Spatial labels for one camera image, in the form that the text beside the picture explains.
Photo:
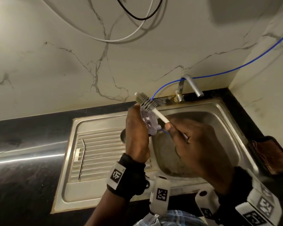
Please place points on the white bottle brush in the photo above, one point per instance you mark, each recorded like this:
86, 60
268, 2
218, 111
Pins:
160, 116

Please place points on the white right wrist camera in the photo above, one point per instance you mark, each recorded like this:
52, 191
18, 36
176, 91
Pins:
206, 204

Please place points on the black wrist band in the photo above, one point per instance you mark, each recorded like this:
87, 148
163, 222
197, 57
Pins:
129, 176
240, 202

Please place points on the black right wrist band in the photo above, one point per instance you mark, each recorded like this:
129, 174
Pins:
240, 202

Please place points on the black left wrist band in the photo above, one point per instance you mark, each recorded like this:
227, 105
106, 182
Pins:
129, 176

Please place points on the clear plastic lid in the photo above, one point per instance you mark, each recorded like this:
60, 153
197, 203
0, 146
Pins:
152, 124

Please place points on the metal faucet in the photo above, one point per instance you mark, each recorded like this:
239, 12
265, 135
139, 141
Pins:
195, 87

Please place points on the stainless steel sink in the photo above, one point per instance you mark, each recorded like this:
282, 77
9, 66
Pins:
92, 195

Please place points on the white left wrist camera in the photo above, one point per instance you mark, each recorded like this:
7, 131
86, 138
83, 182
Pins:
160, 195

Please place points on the thin blue tube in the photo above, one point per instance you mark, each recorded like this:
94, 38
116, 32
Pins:
250, 63

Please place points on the person's left hand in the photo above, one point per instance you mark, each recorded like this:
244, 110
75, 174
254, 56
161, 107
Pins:
136, 138

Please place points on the person's left forearm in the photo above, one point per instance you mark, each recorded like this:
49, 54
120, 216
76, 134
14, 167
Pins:
108, 211

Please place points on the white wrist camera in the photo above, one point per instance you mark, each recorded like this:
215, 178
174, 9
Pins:
206, 204
160, 195

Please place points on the person's right hand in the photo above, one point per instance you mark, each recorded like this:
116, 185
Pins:
202, 155

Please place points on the bent metal straw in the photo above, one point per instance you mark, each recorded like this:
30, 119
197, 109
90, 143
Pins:
82, 160

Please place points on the pink steel tumbler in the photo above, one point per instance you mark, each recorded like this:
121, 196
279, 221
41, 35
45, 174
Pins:
123, 136

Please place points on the blue plaid clothing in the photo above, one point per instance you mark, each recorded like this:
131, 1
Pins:
179, 218

